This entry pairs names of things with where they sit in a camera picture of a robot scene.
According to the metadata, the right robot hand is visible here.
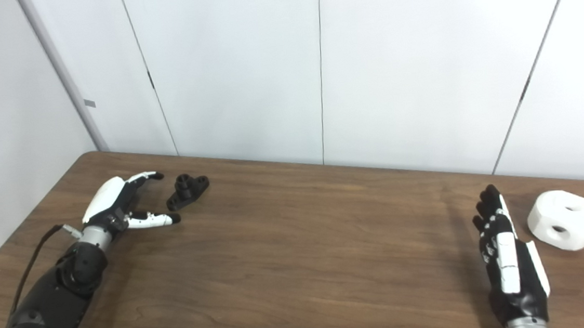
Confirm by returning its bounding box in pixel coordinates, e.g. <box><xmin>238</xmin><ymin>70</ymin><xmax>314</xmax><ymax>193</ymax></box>
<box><xmin>470</xmin><ymin>180</ymin><xmax>554</xmax><ymax>328</ymax></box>

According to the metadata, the black flanged holder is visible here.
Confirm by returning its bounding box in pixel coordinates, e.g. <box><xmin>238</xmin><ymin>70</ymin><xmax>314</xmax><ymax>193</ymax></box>
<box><xmin>164</xmin><ymin>173</ymin><xmax>211</xmax><ymax>213</ymax></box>

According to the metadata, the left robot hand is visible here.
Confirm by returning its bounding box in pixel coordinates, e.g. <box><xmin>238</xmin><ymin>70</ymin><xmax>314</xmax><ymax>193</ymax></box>
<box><xmin>78</xmin><ymin>169</ymin><xmax>182</xmax><ymax>238</ymax></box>

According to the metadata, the round white piece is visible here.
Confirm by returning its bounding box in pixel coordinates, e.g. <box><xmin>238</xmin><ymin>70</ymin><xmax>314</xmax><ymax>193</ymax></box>
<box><xmin>525</xmin><ymin>188</ymin><xmax>584</xmax><ymax>255</ymax></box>

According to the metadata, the grey wall corner post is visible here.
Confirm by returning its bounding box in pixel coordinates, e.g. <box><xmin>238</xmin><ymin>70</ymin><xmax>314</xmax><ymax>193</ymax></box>
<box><xmin>17</xmin><ymin>0</ymin><xmax>110</xmax><ymax>158</ymax></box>

